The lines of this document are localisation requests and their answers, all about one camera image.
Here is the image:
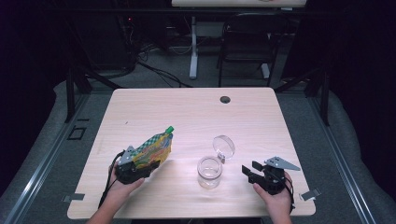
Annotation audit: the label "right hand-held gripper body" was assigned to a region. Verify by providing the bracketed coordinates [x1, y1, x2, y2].
[247, 156, 302, 196]

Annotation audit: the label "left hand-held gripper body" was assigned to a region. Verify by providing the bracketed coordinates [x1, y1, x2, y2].
[115, 145, 157, 186]

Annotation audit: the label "yellow seasoning pouch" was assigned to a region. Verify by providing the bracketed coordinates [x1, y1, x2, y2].
[132, 125, 176, 171]

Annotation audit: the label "clear glass jar with lid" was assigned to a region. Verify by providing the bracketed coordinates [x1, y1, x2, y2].
[196, 134, 236, 189]

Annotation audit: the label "person's left hand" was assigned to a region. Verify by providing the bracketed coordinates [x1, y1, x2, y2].
[106, 165, 146, 203]

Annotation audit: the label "person's right hand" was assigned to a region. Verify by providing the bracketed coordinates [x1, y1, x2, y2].
[252, 172, 295, 216]

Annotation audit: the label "grey tape strip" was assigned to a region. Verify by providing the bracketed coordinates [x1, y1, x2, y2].
[299, 189, 321, 202]
[63, 193, 86, 203]

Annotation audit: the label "black metal stand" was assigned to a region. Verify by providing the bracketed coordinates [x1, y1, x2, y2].
[274, 66, 331, 127]
[64, 66, 123, 124]

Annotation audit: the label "white desk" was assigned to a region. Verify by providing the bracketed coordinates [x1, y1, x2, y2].
[171, 0, 308, 80]

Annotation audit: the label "black folding chair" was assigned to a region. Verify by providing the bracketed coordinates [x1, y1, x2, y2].
[217, 12, 290, 89]

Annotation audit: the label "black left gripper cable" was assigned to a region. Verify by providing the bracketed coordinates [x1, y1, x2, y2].
[97, 149, 126, 209]

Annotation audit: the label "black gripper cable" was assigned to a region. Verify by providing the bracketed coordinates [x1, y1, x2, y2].
[279, 176, 296, 215]
[97, 149, 126, 209]

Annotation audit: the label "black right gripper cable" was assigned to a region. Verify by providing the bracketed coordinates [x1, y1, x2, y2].
[279, 176, 296, 215]

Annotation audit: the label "aluminium floor rail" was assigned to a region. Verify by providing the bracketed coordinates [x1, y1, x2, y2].
[0, 92, 92, 224]
[306, 92, 378, 224]

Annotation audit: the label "black floor cables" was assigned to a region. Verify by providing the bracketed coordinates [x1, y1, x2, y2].
[135, 60, 193, 89]

